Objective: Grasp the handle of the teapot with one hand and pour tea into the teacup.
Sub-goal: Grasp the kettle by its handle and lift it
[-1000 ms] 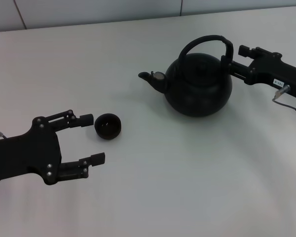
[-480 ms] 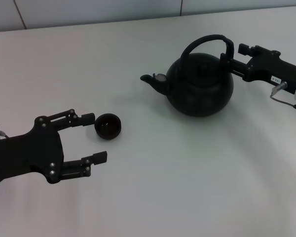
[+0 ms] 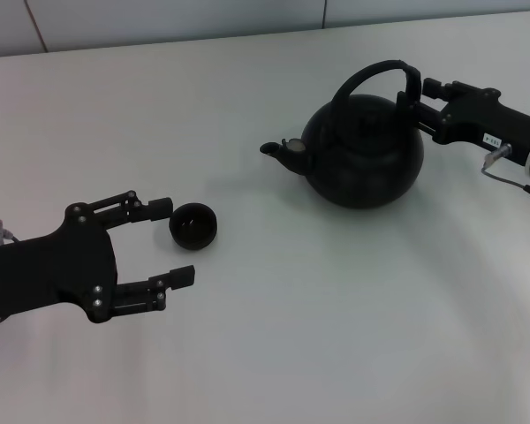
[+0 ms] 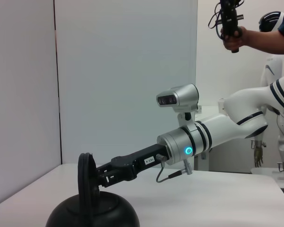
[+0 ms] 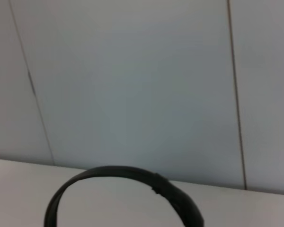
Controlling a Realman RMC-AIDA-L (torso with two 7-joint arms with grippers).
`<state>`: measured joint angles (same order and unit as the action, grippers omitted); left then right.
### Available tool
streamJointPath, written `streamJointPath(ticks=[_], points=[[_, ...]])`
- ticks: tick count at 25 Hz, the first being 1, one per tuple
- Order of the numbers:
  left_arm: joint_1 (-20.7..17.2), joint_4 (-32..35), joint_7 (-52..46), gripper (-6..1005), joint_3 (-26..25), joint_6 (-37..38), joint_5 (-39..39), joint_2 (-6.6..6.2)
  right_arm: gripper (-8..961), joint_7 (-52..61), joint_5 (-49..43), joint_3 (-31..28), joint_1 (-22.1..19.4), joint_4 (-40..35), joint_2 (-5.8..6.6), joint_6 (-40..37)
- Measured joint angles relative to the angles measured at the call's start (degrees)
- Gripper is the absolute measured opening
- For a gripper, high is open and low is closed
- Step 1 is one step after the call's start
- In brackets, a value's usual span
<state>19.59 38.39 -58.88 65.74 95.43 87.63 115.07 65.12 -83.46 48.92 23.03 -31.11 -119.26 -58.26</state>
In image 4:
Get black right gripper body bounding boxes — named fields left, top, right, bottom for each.
left=111, top=144, right=171, bottom=180

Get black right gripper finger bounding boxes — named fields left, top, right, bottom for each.
left=98, top=166, right=134, bottom=188
left=96, top=162, right=115, bottom=175

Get black round teapot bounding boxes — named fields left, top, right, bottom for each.
left=45, top=152, right=141, bottom=227

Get black handheld controller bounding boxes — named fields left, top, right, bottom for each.
left=219, top=0, right=245, bottom=54

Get person's bare forearm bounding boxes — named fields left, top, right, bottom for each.
left=243, top=29, right=284, bottom=55

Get person's bare hand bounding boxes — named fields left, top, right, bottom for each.
left=220, top=26, right=249, bottom=52

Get small white box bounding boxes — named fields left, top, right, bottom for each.
left=217, top=98, right=228, bottom=116

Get white humanoid robot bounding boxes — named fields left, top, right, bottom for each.
left=259, top=10, right=284, bottom=166

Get right gripper grey cable plug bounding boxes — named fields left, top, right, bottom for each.
left=155, top=153, right=194, bottom=183

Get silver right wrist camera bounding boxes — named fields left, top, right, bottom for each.
left=156, top=83, right=200, bottom=133

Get black controller cables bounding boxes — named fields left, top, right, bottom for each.
left=208, top=0, right=228, bottom=40

